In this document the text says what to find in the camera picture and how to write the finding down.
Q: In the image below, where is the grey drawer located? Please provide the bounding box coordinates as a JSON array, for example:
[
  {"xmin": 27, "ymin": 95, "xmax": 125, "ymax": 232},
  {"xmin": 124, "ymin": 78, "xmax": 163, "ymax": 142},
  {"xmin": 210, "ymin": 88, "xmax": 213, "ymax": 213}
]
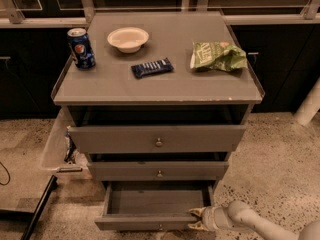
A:
[
  {"xmin": 88, "ymin": 161, "xmax": 229, "ymax": 181},
  {"xmin": 69, "ymin": 125, "xmax": 245, "ymax": 153},
  {"xmin": 95, "ymin": 181, "xmax": 214, "ymax": 231}
]

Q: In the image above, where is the white cylindrical post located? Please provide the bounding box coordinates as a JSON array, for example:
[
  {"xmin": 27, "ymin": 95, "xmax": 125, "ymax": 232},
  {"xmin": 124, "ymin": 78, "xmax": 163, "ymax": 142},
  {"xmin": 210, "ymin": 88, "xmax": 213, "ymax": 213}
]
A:
[{"xmin": 294, "ymin": 77, "xmax": 320, "ymax": 125}]

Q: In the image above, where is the grey middle drawer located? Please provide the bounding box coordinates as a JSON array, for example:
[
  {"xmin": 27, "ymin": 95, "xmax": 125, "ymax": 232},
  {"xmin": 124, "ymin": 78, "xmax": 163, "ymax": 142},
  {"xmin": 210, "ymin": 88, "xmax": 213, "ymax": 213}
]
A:
[{"xmin": 88, "ymin": 161, "xmax": 229, "ymax": 181}]

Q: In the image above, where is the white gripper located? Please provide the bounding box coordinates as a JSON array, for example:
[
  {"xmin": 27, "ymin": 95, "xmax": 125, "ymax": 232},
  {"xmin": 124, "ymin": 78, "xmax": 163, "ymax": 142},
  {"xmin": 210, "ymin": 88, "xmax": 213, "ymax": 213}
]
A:
[{"xmin": 188, "ymin": 206, "xmax": 229, "ymax": 231}]

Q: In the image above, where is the grey bottom drawer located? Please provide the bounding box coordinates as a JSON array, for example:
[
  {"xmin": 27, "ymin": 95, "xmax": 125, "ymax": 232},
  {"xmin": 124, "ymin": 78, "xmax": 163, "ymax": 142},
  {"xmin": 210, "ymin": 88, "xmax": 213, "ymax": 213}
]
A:
[{"xmin": 95, "ymin": 181, "xmax": 214, "ymax": 231}]

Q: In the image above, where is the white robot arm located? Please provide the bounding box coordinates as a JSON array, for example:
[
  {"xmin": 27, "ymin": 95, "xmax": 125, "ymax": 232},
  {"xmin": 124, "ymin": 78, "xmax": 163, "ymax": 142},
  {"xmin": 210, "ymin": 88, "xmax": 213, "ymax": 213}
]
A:
[{"xmin": 188, "ymin": 201, "xmax": 320, "ymax": 240}]

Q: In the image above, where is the clear plastic bin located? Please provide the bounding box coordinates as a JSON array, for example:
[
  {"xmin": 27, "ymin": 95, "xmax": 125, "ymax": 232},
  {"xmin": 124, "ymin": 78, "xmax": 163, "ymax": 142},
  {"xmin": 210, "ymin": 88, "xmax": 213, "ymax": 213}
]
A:
[{"xmin": 41, "ymin": 110, "xmax": 92, "ymax": 180}]

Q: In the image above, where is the white paper bowl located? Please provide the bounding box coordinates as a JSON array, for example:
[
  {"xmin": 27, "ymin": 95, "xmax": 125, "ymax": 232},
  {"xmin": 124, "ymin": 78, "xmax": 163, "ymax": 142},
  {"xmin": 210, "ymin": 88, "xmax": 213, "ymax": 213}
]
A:
[{"xmin": 107, "ymin": 27, "xmax": 149, "ymax": 54}]

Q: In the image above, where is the green chip bag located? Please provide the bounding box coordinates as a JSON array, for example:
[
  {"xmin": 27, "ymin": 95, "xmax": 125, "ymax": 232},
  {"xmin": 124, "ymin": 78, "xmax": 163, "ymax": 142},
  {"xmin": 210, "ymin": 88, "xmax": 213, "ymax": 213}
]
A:
[{"xmin": 190, "ymin": 42, "xmax": 248, "ymax": 72}]

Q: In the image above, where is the black metal bar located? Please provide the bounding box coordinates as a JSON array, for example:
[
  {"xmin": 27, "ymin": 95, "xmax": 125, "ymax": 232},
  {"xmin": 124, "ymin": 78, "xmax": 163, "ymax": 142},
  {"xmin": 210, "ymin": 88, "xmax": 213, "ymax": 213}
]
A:
[{"xmin": 20, "ymin": 175, "xmax": 58, "ymax": 240}]

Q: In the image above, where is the grey top drawer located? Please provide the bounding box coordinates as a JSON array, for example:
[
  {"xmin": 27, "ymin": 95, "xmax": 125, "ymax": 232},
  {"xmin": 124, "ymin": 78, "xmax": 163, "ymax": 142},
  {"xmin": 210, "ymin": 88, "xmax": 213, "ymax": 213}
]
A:
[{"xmin": 69, "ymin": 125, "xmax": 245, "ymax": 153}]

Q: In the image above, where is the black floor cable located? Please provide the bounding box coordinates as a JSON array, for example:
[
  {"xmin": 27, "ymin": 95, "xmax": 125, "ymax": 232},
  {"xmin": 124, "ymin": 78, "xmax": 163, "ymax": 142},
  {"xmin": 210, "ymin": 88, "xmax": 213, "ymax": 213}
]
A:
[{"xmin": 0, "ymin": 162, "xmax": 11, "ymax": 187}]

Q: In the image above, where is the dark blue candy bar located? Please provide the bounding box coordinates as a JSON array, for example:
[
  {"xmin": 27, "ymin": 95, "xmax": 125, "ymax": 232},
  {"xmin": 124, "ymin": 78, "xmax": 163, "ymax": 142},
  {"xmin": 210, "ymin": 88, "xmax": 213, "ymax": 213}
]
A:
[{"xmin": 131, "ymin": 58, "xmax": 174, "ymax": 79}]

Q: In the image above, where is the blue pepsi can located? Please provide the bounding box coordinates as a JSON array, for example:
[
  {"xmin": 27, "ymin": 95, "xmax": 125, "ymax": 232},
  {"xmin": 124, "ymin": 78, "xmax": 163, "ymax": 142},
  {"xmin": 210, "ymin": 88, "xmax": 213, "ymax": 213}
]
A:
[{"xmin": 67, "ymin": 28, "xmax": 96, "ymax": 70}]

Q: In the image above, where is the grey drawer cabinet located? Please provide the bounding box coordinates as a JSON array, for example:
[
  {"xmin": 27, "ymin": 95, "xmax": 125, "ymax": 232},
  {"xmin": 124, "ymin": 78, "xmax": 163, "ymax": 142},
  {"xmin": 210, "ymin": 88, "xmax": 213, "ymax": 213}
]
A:
[{"xmin": 50, "ymin": 11, "xmax": 266, "ymax": 198}]

